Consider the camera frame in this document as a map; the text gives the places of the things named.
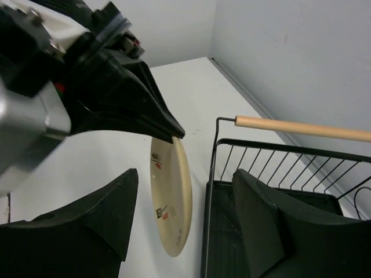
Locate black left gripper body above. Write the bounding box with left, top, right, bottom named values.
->
left=0, top=0, right=146, bottom=140

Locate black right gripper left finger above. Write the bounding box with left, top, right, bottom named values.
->
left=1, top=169, right=139, bottom=277

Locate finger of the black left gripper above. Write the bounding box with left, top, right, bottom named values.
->
left=66, top=58, right=172, bottom=142
left=118, top=56, right=186, bottom=138

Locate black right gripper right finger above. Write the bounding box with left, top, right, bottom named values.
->
left=232, top=169, right=370, bottom=277

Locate beige floral plate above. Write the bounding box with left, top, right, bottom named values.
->
left=150, top=137, right=192, bottom=257

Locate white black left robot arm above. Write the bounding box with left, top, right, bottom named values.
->
left=1, top=1, right=185, bottom=195

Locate black wire dish rack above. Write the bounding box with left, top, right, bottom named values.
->
left=199, top=116, right=371, bottom=278

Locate left wooden rack handle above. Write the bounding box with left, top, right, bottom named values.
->
left=235, top=116, right=370, bottom=142

